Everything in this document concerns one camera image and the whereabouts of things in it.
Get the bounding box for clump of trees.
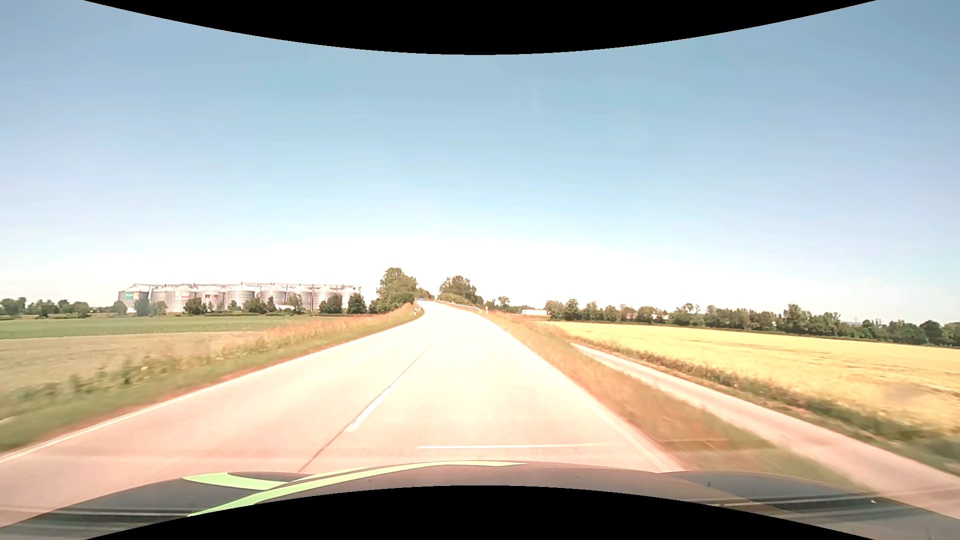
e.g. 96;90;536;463
367;267;435;315
438;275;486;308

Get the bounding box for grey asphalt road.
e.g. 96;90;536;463
0;300;685;528

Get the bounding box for road markings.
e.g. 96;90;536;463
0;300;680;474

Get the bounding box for car's own bonnet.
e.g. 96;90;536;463
0;459;960;540

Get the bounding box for dry grass strip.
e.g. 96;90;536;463
480;309;864;492

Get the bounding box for row of grey silos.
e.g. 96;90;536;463
117;282;363;315

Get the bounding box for dry grass verge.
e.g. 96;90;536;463
0;303;425;453

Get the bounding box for pale side path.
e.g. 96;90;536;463
573;342;960;519

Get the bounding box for yellow grain field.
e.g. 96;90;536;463
551;321;960;432

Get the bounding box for green and brown field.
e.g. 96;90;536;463
0;313;376;410

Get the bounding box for row of small trees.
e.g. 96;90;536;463
0;297;170;319

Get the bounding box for guard rail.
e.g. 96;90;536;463
417;299;485;315

